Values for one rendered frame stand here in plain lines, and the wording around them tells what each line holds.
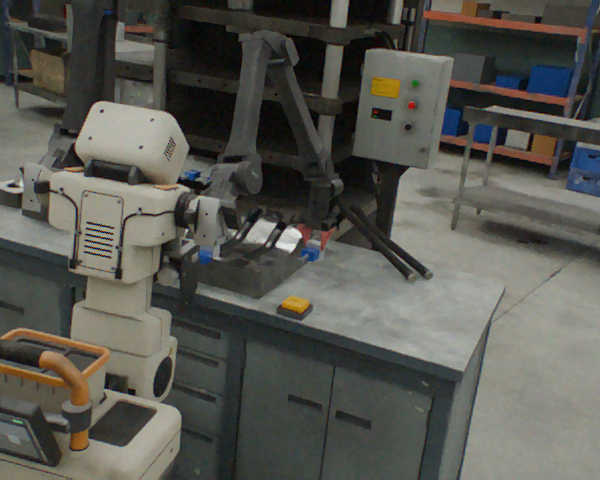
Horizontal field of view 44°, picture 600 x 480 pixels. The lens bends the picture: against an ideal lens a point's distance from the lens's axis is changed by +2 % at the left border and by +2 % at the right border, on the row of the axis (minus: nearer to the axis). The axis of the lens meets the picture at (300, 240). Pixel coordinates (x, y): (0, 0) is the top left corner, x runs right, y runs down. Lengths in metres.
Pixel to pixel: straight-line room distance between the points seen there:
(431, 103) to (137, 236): 1.44
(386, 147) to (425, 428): 1.15
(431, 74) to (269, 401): 1.29
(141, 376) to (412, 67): 1.53
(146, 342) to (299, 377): 0.58
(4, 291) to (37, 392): 1.23
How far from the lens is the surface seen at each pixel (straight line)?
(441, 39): 9.11
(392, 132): 2.82
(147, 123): 1.70
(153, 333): 1.80
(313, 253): 2.16
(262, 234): 2.40
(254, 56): 1.87
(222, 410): 2.40
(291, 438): 2.33
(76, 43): 1.94
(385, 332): 2.08
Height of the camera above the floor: 1.71
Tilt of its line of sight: 20 degrees down
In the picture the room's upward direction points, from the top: 6 degrees clockwise
